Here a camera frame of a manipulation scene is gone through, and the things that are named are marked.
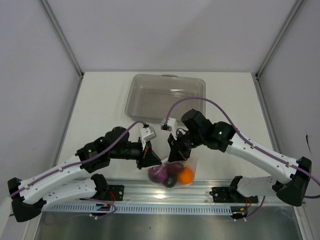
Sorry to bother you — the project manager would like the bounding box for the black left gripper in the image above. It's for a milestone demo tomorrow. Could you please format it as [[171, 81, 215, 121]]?
[[109, 137, 162, 170]]

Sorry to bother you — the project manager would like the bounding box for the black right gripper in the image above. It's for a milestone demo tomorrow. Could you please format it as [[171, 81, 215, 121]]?
[[168, 129, 204, 163]]

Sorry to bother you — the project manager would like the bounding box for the dark red apple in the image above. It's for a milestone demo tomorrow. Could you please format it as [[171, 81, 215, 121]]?
[[166, 161, 185, 175]]

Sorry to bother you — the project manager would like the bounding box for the purple red onion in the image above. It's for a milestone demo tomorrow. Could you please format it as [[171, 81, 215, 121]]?
[[148, 165, 168, 184]]

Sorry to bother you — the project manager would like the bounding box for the orange fruit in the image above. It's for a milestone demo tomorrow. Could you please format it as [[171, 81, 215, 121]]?
[[177, 167, 194, 185]]

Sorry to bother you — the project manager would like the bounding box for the clear zip top bag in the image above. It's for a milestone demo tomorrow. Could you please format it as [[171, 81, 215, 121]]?
[[136, 157, 198, 189]]

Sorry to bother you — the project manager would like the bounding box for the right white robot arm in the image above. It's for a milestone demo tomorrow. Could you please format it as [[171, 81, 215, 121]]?
[[161, 109, 312, 207]]

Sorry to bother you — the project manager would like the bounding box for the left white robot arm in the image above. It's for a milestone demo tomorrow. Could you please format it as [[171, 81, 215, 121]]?
[[7, 124, 162, 223]]

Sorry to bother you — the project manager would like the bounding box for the clear grey plastic bin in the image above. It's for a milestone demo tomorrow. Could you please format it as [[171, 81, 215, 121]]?
[[124, 74, 206, 123]]

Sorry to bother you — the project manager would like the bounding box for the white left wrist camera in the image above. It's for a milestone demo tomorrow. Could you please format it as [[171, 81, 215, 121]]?
[[139, 126, 157, 150]]

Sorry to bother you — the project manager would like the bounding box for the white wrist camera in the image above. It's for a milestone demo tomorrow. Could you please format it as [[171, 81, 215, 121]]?
[[139, 126, 157, 150], [160, 117, 178, 132]]

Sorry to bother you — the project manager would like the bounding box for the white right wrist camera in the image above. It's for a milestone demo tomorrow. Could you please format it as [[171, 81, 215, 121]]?
[[160, 117, 178, 132]]

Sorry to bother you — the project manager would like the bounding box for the aluminium mounting rail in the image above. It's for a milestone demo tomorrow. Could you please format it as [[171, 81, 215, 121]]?
[[106, 178, 231, 205]]

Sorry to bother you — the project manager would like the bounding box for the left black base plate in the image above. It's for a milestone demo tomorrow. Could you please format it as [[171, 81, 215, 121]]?
[[102, 185, 125, 202]]

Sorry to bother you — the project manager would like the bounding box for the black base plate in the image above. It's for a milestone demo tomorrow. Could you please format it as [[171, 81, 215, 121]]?
[[102, 185, 125, 202], [209, 186, 259, 204]]

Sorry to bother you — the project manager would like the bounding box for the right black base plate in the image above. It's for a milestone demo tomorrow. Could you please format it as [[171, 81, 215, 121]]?
[[209, 186, 259, 204]]

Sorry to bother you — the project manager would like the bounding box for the white slotted cable duct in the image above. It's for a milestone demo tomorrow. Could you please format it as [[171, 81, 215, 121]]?
[[46, 202, 232, 216]]

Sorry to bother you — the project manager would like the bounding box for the aluminium frame post left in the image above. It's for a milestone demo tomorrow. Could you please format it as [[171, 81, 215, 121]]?
[[38, 0, 84, 79]]

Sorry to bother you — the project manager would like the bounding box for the aluminium frame post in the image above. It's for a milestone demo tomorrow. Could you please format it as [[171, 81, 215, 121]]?
[[38, 0, 84, 79], [254, 0, 307, 79]]

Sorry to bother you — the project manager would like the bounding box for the aluminium frame post right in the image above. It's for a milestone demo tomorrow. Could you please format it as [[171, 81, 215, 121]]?
[[254, 0, 307, 79]]

